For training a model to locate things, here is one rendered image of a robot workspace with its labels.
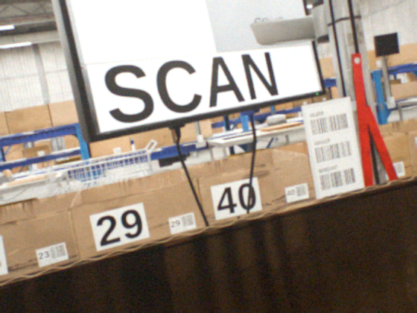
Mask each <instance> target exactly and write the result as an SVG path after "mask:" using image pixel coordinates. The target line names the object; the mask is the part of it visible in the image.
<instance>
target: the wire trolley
mask: <svg viewBox="0 0 417 313"><path fill-rule="evenodd" d="M153 142H155V144H154V146H153V147H152V148H151V149H150V151H149V152H148V151H147V149H148V147H149V146H150V144H152V143H153ZM157 144H158V142H156V141H154V140H150V142H149V143H148V145H147V146H146V148H143V149H138V150H135V151H131V152H126V153H122V154H116V155H111V156H104V157H100V158H95V159H88V160H84V161H80V162H72V163H68V164H64V165H56V166H54V167H53V168H52V169H51V170H49V171H47V172H45V173H44V174H42V175H43V176H45V178H46V176H47V178H46V180H45V184H46V182H47V180H48V177H49V180H48V182H47V184H46V188H47V187H48V188H47V192H48V193H50V190H51V188H52V190H51V193H52V192H53V193H52V195H51V193H50V196H49V197H51V196H55V195H54V193H56V192H57V190H58V193H59V190H60V193H59V194H58V193H57V195H60V194H63V190H65V189H67V187H68V188H70V189H68V190H69V191H68V192H66V191H67V190H65V191H64V192H65V193H69V192H71V189H72V187H75V189H76V190H75V189H74V191H72V192H75V191H79V190H83V184H86V183H87V184H86V186H87V188H88V186H89V185H88V183H90V182H91V184H90V187H94V186H91V185H93V181H95V182H96V183H94V184H95V185H96V184H98V183H99V181H101V180H102V182H101V183H104V184H100V183H99V186H101V185H105V184H108V183H105V182H108V181H107V180H109V179H112V178H116V177H117V179H115V182H113V183H116V182H119V181H116V180H119V179H118V177H119V176H120V177H121V178H120V179H121V180H120V181H123V180H122V179H123V178H122V177H123V175H124V176H127V174H128V175H131V174H134V173H136V175H135V176H137V177H135V178H138V175H137V174H138V172H139V173H142V172H146V171H145V170H147V173H145V174H146V175H145V176H148V175H152V174H153V166H152V163H151V162H150V153H152V152H153V149H154V148H155V147H156V146H157ZM142 150H146V153H145V154H142V152H141V154H140V155H138V153H137V155H136V156H128V155H127V157H125V158H124V156H123V158H120V159H119V157H118V159H115V158H113V160H109V161H105V160H104V162H98V163H93V164H90V162H89V165H86V163H85V165H82V166H78V167H75V164H76V163H81V162H88V161H92V160H94V162H95V160H96V159H99V161H100V159H104V158H107V157H108V158H109V157H115V156H119V155H123V154H130V153H135V152H139V151H142ZM144 155H147V161H148V165H149V168H147V165H144V166H141V167H145V166H146V168H144V169H142V170H141V167H140V165H141V162H140V165H139V167H136V163H135V162H138V161H135V159H134V157H138V159H139V157H140V156H144ZM129 158H133V160H134V164H135V169H137V168H140V171H137V170H136V171H135V172H131V171H130V173H127V172H126V173H125V174H122V173H121V174H119V175H118V174H117V175H116V176H111V177H105V178H101V179H97V181H96V180H93V176H92V174H91V173H92V170H90V168H91V165H94V166H95V165H99V164H100V165H101V164H103V163H107V162H115V161H119V163H120V160H123V163H124V160H125V159H128V163H129ZM72 164H74V167H73V168H71V166H70V169H66V170H62V171H61V170H59V171H55V172H54V169H55V168H56V167H60V166H65V168H66V165H72ZM125 164H126V163H124V166H125ZM117 165H118V168H119V164H117ZM87 166H89V170H90V174H91V177H88V176H87V178H84V179H88V178H92V180H90V181H89V180H88V181H87V180H86V182H84V181H83V182H81V183H79V182H78V180H77V183H75V181H76V180H73V178H72V181H69V180H68V182H66V183H69V182H73V181H74V182H73V184H71V185H70V183H69V184H68V185H67V186H64V185H63V187H59V188H58V185H57V183H56V182H57V177H56V173H60V174H61V172H64V171H65V172H67V171H71V170H72V173H73V170H75V171H76V169H77V170H78V169H79V168H80V169H81V168H84V167H87ZM112 166H115V168H116V165H112ZM129 166H130V163H129ZM104 168H107V164H106V165H105V167H104ZM130 169H133V168H130ZM52 170H53V171H52ZM149 170H150V172H148V171H149ZM51 171H52V172H51ZM125 171H129V169H126V167H125V168H124V172H125ZM84 172H85V176H86V174H87V172H88V171H85V168H84ZM84 172H82V170H81V173H84ZM107 172H108V168H107ZM120 172H122V171H120V169H119V173H120ZM81 173H79V171H78V174H79V178H80V174H81ZM115 173H118V172H117V169H116V172H113V173H112V172H111V173H110V174H115ZM149 173H152V174H149ZM52 174H53V176H52V178H51V175H52ZM54 175H55V177H54ZM70 175H71V177H72V175H73V177H74V173H73V174H70ZM76 175H77V172H76ZM104 175H108V176H109V173H106V174H102V175H100V176H102V177H104ZM53 177H54V179H53ZM62 177H65V176H62V175H61V178H62ZM95 177H99V176H95ZM108 178H109V179H108ZM52 179H53V180H52ZM55 179H56V180H55ZM84 179H81V178H80V181H81V180H84ZM105 179H106V181H105ZM54 180H55V181H54ZM49 181H50V183H49ZM103 181H105V182H103ZM48 183H49V184H48ZM53 183H54V185H55V187H54V185H52V184H53ZM55 183H56V184H55ZM50 184H51V186H50ZM58 184H61V183H58ZM62 184H64V182H63V179H62ZM78 184H79V185H81V186H79V188H80V189H79V190H77V189H78V188H77V186H78ZM52 186H53V187H52ZM71 186H72V187H71ZM86 186H85V188H84V189H86ZM49 187H50V190H48V189H49ZM90 187H89V188H88V189H90ZM53 188H54V190H53ZM56 188H57V189H56ZM81 188H82V189H81ZM55 189H56V191H55ZM62 189H63V190H62Z"/></svg>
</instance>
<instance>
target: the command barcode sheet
mask: <svg viewBox="0 0 417 313"><path fill-rule="evenodd" d="M301 108H302V113H303V118H304V123H305V132H306V137H307V142H308V151H309V156H310V161H311V170H312V175H313V183H314V188H315V193H316V198H317V199H320V198H322V197H327V196H331V195H337V194H340V193H343V192H350V191H353V190H356V189H362V188H365V187H364V182H363V172H361V167H360V157H359V153H358V147H357V138H356V133H355V127H354V119H353V114H352V111H354V110H357V106H356V101H352V102H351V99H350V97H349V98H341V99H337V100H332V101H325V102H320V103H315V104H309V105H304V106H301Z"/></svg>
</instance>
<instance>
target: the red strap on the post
mask: <svg viewBox="0 0 417 313"><path fill-rule="evenodd" d="M351 58H352V67H353V75H354V91H355V100H356V106H357V123H358V133H359V140H360V156H361V165H363V180H364V187H365V188H366V187H369V186H373V179H372V164H371V155H370V146H369V132H370V133H371V136H372V139H373V141H374V143H375V147H377V150H378V153H379V155H380V158H381V161H382V163H383V166H384V169H385V172H386V175H387V176H388V177H389V180H390V182H391V180H397V179H398V175H397V173H396V171H395V168H394V165H393V162H392V159H391V157H390V155H389V154H388V151H387V149H386V145H385V143H384V140H383V137H382V135H381V131H380V129H379V126H378V123H377V122H376V121H375V117H374V116H373V112H372V109H371V107H370V105H369V106H366V98H365V89H364V81H363V64H362V56H361V54H352V55H351ZM368 127H369V130H368Z"/></svg>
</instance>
